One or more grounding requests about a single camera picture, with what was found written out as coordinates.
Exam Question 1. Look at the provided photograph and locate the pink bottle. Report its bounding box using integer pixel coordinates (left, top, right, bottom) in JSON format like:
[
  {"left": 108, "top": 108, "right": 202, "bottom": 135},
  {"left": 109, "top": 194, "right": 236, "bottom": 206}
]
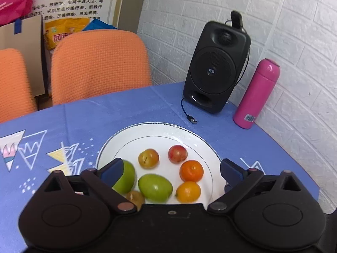
[{"left": 233, "top": 58, "right": 280, "bottom": 130}]

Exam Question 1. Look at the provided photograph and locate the brown cardboard box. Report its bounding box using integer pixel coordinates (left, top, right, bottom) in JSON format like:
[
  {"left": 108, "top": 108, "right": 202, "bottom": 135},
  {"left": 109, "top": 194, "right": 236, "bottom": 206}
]
[{"left": 0, "top": 14, "right": 44, "bottom": 101}]

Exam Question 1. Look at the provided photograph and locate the orange chair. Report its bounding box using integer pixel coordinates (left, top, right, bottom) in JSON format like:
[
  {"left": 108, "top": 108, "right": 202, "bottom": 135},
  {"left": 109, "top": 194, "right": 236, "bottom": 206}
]
[
  {"left": 0, "top": 48, "right": 38, "bottom": 123},
  {"left": 51, "top": 30, "right": 153, "bottom": 105}
]

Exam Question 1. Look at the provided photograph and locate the magenta tote bag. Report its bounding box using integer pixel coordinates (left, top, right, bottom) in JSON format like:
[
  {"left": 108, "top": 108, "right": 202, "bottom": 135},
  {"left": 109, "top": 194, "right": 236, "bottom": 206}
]
[{"left": 0, "top": 0, "right": 36, "bottom": 25}]

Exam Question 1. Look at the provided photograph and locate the black speaker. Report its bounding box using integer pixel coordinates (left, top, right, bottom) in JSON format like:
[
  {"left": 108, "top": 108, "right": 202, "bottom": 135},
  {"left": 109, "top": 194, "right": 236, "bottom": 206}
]
[{"left": 183, "top": 21, "right": 251, "bottom": 114}]

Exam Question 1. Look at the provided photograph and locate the blue printed tablecloth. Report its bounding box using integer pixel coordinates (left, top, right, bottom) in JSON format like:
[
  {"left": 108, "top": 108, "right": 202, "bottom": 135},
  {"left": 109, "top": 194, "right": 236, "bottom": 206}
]
[{"left": 0, "top": 82, "right": 321, "bottom": 218}]

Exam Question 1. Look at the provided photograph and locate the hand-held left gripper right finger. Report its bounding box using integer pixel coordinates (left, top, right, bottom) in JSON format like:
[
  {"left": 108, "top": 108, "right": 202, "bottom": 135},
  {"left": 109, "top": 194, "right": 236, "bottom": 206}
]
[{"left": 207, "top": 159, "right": 307, "bottom": 214}]

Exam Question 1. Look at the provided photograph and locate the yellow plastic bag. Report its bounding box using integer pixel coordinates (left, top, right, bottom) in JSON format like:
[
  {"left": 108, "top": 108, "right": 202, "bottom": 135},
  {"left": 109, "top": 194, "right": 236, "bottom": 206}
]
[{"left": 43, "top": 17, "right": 100, "bottom": 52}]

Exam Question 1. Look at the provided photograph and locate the white calligraphy wall poster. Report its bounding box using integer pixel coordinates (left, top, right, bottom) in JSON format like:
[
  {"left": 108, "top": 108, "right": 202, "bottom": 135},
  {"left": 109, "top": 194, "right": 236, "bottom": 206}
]
[{"left": 26, "top": 0, "right": 127, "bottom": 25}]

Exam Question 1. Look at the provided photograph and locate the usb cable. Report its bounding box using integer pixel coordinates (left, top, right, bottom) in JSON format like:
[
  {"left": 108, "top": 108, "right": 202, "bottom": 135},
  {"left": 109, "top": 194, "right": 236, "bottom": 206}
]
[{"left": 181, "top": 97, "right": 198, "bottom": 125}]

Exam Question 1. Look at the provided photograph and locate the small yellow plum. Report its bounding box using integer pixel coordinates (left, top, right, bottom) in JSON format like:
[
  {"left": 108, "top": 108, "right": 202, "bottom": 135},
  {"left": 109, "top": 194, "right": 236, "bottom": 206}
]
[{"left": 126, "top": 190, "right": 145, "bottom": 208}]

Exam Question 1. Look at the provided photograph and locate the black speaker cable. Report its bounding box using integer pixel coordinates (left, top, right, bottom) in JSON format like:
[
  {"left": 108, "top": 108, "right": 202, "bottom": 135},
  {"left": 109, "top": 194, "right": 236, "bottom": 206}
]
[{"left": 225, "top": 18, "right": 250, "bottom": 85}]

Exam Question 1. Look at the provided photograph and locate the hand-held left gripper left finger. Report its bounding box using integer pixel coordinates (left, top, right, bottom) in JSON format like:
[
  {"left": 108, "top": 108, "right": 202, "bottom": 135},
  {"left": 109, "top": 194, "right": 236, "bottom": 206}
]
[{"left": 33, "top": 158, "right": 138, "bottom": 215}]

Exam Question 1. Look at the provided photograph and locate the yellowish orange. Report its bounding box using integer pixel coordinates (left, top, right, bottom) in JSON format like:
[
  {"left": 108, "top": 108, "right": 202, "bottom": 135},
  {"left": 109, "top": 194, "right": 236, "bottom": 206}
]
[{"left": 175, "top": 181, "right": 201, "bottom": 203}]

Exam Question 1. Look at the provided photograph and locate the bright red plum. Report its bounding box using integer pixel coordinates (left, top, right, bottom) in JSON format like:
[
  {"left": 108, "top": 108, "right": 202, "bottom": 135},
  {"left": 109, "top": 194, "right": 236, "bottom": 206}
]
[{"left": 168, "top": 145, "right": 188, "bottom": 163}]

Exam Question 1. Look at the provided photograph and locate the white plate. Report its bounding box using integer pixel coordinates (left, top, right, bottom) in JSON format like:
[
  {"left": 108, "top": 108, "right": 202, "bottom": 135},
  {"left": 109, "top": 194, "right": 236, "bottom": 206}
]
[{"left": 96, "top": 122, "right": 222, "bottom": 206}]

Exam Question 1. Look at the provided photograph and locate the blue plastic bag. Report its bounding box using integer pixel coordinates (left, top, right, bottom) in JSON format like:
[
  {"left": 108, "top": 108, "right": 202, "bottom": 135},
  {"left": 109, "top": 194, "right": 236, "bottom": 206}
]
[{"left": 84, "top": 18, "right": 119, "bottom": 31}]

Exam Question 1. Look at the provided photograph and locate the green apple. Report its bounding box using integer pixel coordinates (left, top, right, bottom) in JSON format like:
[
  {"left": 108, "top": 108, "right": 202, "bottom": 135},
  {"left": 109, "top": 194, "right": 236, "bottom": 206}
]
[
  {"left": 138, "top": 174, "right": 174, "bottom": 203},
  {"left": 113, "top": 159, "right": 136, "bottom": 194}
]

